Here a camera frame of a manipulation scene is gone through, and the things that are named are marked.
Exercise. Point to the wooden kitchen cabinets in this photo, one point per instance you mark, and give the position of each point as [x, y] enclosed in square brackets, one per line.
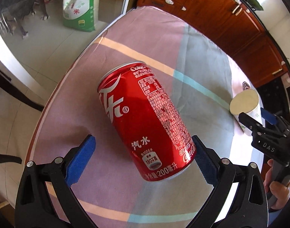
[235, 28]

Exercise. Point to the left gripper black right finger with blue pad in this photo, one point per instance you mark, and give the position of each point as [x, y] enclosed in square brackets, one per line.
[249, 205]

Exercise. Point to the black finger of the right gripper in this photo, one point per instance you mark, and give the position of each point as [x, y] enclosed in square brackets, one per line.
[248, 123]

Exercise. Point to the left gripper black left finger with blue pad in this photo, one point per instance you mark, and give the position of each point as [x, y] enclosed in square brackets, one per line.
[34, 207]

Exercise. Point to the red cola can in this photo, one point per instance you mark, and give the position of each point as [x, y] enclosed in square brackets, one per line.
[146, 121]

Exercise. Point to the white floral paper cup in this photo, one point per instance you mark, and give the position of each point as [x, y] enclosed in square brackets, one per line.
[248, 102]

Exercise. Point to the green white rice sack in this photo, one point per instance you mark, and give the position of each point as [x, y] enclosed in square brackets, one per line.
[81, 14]

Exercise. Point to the black built-in oven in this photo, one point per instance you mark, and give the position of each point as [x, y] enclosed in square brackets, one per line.
[275, 96]

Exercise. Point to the dark wooden chair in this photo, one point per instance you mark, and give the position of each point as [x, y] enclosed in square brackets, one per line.
[8, 87]

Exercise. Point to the person's right hand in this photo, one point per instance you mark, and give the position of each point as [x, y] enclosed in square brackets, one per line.
[280, 191]

